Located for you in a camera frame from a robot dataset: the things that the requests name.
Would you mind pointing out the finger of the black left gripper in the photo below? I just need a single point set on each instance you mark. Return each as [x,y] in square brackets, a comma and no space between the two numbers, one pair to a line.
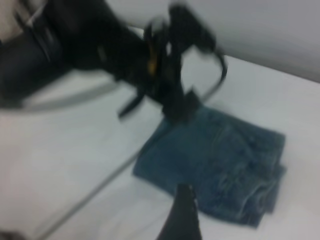
[131,106]
[181,110]

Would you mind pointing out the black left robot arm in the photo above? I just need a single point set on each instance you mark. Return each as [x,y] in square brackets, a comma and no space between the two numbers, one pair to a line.
[75,37]

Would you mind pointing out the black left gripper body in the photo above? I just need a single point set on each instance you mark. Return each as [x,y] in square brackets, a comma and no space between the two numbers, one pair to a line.
[162,75]

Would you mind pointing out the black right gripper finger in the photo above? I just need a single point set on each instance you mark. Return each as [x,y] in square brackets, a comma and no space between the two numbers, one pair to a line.
[182,217]

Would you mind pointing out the blue denim jeans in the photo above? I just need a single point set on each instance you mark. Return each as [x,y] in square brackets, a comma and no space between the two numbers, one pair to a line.
[212,155]

